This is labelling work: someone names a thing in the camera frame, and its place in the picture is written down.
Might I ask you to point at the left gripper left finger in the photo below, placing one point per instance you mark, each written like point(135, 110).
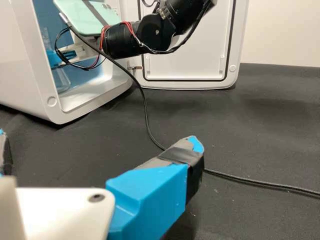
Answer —
point(5, 152)

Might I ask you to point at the white incubator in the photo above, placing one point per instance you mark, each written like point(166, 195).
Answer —
point(27, 75)

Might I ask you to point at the right wrist camera phone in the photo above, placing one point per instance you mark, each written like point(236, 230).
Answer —
point(87, 15)

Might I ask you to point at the incubator door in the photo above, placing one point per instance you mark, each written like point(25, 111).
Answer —
point(187, 65)

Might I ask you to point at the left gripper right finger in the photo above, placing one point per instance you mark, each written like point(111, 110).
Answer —
point(155, 190)

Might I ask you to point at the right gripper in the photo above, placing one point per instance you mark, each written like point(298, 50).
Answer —
point(83, 48)

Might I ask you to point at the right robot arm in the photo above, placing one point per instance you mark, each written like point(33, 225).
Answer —
point(155, 30)

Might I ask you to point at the clear flask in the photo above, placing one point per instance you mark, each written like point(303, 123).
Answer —
point(61, 81)

